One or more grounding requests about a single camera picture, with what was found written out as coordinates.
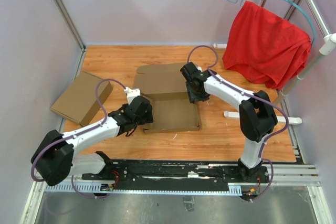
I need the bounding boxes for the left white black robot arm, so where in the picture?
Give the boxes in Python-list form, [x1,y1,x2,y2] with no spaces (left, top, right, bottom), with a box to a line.
[31,95,153,186]

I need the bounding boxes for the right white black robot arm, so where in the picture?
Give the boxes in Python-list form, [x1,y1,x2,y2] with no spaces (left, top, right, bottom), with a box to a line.
[180,62,278,182]

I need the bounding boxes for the folded brown cardboard box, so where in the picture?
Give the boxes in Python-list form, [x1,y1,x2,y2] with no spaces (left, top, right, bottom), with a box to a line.
[50,71,113,127]

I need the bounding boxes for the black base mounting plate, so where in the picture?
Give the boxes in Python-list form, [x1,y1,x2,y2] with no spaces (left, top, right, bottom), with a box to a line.
[81,159,271,191]

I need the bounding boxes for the red cloth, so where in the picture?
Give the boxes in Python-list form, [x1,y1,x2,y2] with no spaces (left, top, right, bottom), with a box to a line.
[222,1,312,90]

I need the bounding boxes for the white clothes rack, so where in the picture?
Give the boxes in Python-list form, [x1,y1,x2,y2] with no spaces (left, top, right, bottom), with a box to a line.
[213,0,336,125]

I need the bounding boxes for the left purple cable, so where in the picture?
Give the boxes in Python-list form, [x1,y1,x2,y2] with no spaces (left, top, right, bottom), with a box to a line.
[30,78,129,200]

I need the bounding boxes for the grey slotted cable duct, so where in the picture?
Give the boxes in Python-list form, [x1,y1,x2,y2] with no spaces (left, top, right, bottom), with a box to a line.
[44,182,242,196]

